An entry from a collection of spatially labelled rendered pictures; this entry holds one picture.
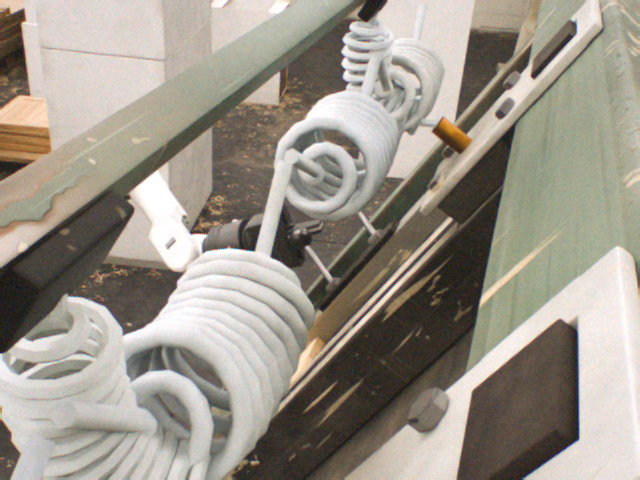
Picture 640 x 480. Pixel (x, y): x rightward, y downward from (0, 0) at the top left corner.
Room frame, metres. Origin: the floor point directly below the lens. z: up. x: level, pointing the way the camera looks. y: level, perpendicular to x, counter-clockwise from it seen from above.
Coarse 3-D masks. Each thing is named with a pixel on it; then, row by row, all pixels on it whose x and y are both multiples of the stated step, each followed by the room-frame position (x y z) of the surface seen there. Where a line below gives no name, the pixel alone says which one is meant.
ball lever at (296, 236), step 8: (296, 232) 1.11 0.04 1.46; (304, 232) 1.11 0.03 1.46; (296, 240) 1.10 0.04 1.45; (304, 240) 1.10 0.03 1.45; (296, 248) 1.11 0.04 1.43; (304, 248) 1.10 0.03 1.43; (312, 256) 1.09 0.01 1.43; (320, 264) 1.08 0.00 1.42; (328, 272) 1.07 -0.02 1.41; (328, 280) 1.06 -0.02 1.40; (336, 280) 1.05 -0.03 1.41; (328, 288) 1.04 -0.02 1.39
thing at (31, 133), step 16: (0, 112) 4.46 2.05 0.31; (16, 112) 4.49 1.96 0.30; (32, 112) 4.52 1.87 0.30; (0, 128) 4.30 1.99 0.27; (16, 128) 4.29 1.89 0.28; (32, 128) 4.28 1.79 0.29; (48, 128) 4.28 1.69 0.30; (0, 144) 4.30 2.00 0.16; (16, 144) 4.30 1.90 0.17; (32, 144) 4.29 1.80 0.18; (48, 144) 4.27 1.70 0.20; (0, 160) 4.22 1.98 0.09; (16, 160) 4.20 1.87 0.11; (32, 160) 4.19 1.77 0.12
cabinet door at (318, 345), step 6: (312, 342) 1.03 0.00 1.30; (318, 342) 1.02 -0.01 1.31; (324, 342) 1.02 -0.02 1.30; (312, 348) 1.00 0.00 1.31; (318, 348) 1.00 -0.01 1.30; (306, 354) 0.99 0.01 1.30; (312, 354) 0.98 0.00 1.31; (300, 360) 1.00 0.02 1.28; (306, 360) 0.97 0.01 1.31; (300, 366) 0.96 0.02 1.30; (300, 372) 0.93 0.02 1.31; (294, 378) 0.93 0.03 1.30
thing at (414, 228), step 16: (416, 208) 1.01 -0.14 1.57; (400, 224) 1.02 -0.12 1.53; (416, 224) 1.00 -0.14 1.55; (432, 224) 0.99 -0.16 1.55; (400, 240) 1.00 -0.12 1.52; (416, 240) 1.00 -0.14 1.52; (384, 256) 1.01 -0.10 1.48; (400, 256) 1.00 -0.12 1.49; (368, 272) 1.01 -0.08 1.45; (384, 272) 1.01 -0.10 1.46; (352, 288) 1.02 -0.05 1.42; (368, 288) 1.01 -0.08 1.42; (336, 304) 1.02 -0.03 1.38; (352, 304) 1.02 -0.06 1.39; (320, 320) 1.03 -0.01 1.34; (336, 320) 1.02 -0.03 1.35; (320, 336) 1.03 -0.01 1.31; (224, 416) 1.11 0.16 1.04
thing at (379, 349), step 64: (384, 0) 0.58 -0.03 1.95; (448, 128) 0.59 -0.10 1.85; (512, 128) 0.60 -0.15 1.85; (448, 192) 0.54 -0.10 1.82; (448, 256) 0.56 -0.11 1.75; (384, 320) 0.57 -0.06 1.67; (448, 320) 0.56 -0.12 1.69; (320, 384) 0.58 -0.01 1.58; (384, 384) 0.57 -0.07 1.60; (256, 448) 0.60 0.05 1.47; (320, 448) 0.58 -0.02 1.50
